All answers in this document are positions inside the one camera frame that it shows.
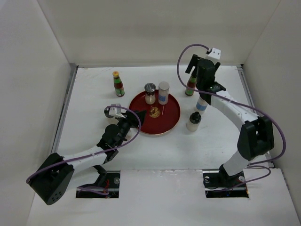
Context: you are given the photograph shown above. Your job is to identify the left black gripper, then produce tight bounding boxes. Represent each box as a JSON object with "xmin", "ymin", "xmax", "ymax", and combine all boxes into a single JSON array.
[{"xmin": 115, "ymin": 110, "xmax": 145, "ymax": 147}]

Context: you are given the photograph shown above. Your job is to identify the silver-lid spice shaker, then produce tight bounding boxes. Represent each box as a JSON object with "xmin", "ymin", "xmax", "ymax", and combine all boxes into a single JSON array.
[{"xmin": 144, "ymin": 83, "xmax": 156, "ymax": 105}]

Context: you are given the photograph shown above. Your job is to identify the tall pearl jar blue label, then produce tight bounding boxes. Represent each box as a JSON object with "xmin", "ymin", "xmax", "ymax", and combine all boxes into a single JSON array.
[{"xmin": 158, "ymin": 81, "xmax": 170, "ymax": 105}]

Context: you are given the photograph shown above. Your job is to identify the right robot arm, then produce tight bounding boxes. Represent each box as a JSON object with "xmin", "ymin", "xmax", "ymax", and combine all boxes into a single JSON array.
[{"xmin": 185, "ymin": 54, "xmax": 274, "ymax": 188}]

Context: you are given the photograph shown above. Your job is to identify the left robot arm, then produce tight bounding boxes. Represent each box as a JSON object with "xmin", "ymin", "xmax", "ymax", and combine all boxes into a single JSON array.
[{"xmin": 26, "ymin": 105, "xmax": 147, "ymax": 205}]

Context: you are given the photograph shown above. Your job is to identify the right ketchup bottle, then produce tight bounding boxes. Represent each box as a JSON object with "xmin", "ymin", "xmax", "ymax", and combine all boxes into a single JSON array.
[{"xmin": 185, "ymin": 73, "xmax": 197, "ymax": 96}]

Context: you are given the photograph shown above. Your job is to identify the ketchup bottle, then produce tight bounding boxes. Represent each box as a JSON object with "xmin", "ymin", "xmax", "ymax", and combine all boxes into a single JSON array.
[
  {"xmin": 112, "ymin": 71, "xmax": 125, "ymax": 97},
  {"xmin": 185, "ymin": 73, "xmax": 197, "ymax": 96}
]

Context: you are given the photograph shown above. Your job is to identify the red round tray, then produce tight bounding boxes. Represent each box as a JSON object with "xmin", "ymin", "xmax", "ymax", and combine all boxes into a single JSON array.
[{"xmin": 129, "ymin": 90, "xmax": 181, "ymax": 135}]

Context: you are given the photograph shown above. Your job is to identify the black-lid shaker far left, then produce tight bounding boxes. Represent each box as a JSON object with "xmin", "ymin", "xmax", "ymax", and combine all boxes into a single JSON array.
[{"xmin": 104, "ymin": 107, "xmax": 115, "ymax": 119}]

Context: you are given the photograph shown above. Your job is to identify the black-lid shaker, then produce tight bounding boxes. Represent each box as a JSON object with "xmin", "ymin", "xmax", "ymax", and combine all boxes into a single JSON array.
[
  {"xmin": 104, "ymin": 107, "xmax": 115, "ymax": 119},
  {"xmin": 186, "ymin": 112, "xmax": 202, "ymax": 132}
]

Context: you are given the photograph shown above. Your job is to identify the left ketchup bottle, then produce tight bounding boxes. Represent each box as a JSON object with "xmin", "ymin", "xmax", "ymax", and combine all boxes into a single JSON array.
[{"xmin": 112, "ymin": 71, "xmax": 125, "ymax": 97}]

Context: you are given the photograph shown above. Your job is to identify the black-lid shaker right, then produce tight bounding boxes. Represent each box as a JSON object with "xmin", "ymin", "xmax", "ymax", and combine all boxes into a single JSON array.
[{"xmin": 186, "ymin": 112, "xmax": 202, "ymax": 132}]

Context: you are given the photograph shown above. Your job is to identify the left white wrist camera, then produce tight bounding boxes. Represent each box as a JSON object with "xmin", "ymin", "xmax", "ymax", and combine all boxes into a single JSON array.
[{"xmin": 109, "ymin": 104, "xmax": 125, "ymax": 118}]

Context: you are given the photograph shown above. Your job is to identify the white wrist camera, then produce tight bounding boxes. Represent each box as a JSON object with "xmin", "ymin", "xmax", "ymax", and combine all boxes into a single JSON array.
[
  {"xmin": 109, "ymin": 104, "xmax": 125, "ymax": 118},
  {"xmin": 205, "ymin": 48, "xmax": 221, "ymax": 64}
]

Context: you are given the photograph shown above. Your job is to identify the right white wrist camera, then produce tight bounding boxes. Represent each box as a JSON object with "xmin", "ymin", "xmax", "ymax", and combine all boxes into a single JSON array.
[{"xmin": 205, "ymin": 48, "xmax": 221, "ymax": 64}]

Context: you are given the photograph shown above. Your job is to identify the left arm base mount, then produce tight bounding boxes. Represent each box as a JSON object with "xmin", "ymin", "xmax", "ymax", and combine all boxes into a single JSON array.
[{"xmin": 76, "ymin": 165, "xmax": 121, "ymax": 199}]

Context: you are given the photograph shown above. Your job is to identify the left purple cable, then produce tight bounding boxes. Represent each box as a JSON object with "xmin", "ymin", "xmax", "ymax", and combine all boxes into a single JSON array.
[{"xmin": 25, "ymin": 105, "xmax": 142, "ymax": 196}]

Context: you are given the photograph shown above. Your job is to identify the purple cable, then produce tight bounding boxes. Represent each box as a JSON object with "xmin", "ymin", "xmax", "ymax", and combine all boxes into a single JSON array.
[
  {"xmin": 25, "ymin": 105, "xmax": 142, "ymax": 196},
  {"xmin": 176, "ymin": 43, "xmax": 288, "ymax": 193}
]

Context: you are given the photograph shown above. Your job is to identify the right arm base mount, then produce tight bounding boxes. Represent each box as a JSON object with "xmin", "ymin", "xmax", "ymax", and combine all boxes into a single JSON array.
[{"xmin": 203, "ymin": 170, "xmax": 249, "ymax": 198}]

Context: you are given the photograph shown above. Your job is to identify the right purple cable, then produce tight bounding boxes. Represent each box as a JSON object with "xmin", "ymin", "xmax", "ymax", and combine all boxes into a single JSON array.
[{"xmin": 176, "ymin": 43, "xmax": 288, "ymax": 193}]

